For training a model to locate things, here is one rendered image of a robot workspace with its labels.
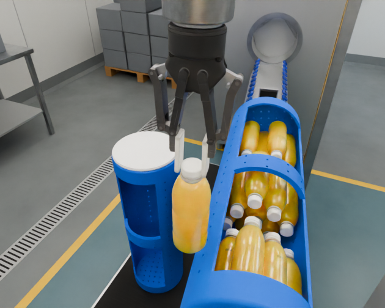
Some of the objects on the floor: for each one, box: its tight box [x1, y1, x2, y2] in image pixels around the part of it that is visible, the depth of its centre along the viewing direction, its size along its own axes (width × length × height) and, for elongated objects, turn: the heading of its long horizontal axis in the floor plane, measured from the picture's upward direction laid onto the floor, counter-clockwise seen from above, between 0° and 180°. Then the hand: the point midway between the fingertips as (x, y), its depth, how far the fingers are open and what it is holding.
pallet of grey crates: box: [96, 0, 177, 89], centre depth 432 cm, size 120×80×119 cm
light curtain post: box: [303, 0, 362, 191], centre depth 185 cm, size 6×6×170 cm
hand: (192, 154), depth 50 cm, fingers closed on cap, 4 cm apart
